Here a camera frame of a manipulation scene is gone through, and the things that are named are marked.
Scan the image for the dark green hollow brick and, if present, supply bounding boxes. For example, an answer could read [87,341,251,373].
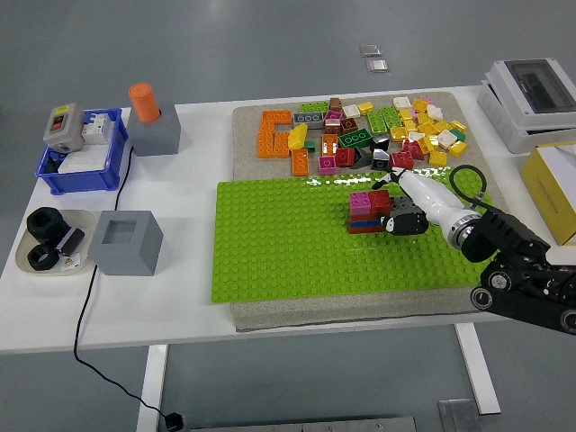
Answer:
[337,129,374,149]

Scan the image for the large black nut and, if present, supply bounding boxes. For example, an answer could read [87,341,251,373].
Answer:
[26,206,69,239]

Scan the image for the grey block with round hole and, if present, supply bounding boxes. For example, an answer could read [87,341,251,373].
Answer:
[126,101,183,158]

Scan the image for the grey hollow toy brick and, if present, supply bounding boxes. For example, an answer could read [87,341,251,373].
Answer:
[292,112,326,131]

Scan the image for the blue plastic bin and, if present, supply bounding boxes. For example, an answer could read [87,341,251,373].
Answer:
[34,107,130,196]

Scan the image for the grey cube with square recess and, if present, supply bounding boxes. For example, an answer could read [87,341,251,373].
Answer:
[86,210,165,277]

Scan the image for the red sloped toy brick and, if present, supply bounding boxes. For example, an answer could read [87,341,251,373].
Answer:
[401,139,427,162]

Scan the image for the yellow sloped toy brick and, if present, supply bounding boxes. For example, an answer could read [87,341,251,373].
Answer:
[287,122,310,151]

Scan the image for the black part in bin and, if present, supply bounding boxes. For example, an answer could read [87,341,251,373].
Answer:
[43,150,69,176]

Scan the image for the white table leg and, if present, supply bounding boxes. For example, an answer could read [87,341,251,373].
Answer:
[453,322,502,416]
[135,344,170,432]

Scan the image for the white warning tag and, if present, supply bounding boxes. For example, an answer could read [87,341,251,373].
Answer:
[60,252,83,274]

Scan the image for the beige tray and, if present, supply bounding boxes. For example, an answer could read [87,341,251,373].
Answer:
[14,207,100,277]

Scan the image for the orange cylinder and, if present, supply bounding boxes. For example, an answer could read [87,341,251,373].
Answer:
[128,82,163,124]

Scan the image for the black power cord with plug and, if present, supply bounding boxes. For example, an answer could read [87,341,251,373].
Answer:
[73,143,185,431]

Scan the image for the yellow cardboard box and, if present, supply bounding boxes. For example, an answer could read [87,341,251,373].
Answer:
[520,141,576,247]

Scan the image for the brown sanding drum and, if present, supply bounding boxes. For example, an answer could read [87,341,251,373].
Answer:
[54,227,87,255]

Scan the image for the long grey metal plate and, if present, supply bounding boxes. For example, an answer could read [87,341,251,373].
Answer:
[188,416,419,432]

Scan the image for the pink square toy brick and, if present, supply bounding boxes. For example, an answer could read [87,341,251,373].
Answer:
[349,192,373,214]

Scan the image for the white flat switch plate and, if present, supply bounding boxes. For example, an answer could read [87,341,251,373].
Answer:
[58,148,110,175]

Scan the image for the grey-brown foam mat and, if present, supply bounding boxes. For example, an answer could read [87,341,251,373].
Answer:
[231,91,509,334]

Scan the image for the white circuit breaker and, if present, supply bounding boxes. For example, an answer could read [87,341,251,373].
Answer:
[82,112,114,146]

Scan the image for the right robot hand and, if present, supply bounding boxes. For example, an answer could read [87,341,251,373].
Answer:
[371,166,469,239]

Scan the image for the grey push-button switch box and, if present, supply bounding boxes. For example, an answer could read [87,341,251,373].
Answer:
[42,102,87,152]

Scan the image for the green studded baseplate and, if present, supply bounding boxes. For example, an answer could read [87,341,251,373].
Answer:
[210,165,496,304]

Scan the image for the small black nut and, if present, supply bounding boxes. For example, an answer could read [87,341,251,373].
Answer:
[26,244,61,273]

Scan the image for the small grey metal plate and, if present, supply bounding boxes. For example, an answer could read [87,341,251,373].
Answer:
[437,398,482,432]

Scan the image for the white electrical enclosure box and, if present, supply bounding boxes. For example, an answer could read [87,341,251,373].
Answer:
[476,58,576,155]

